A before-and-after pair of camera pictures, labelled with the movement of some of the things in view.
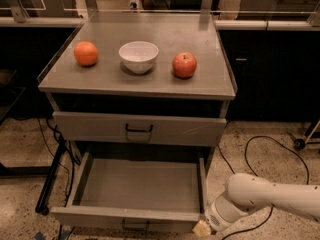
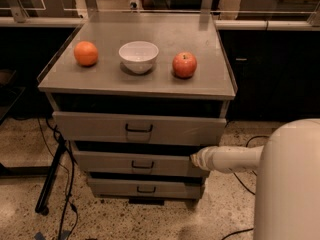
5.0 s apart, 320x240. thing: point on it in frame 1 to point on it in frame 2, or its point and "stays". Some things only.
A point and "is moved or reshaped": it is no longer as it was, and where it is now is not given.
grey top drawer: (136, 128) stays
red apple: (184, 65) stays
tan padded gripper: (214, 218) to (209, 158)
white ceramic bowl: (139, 56) stays
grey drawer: (149, 194) is moved or reshaped
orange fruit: (86, 53) stays
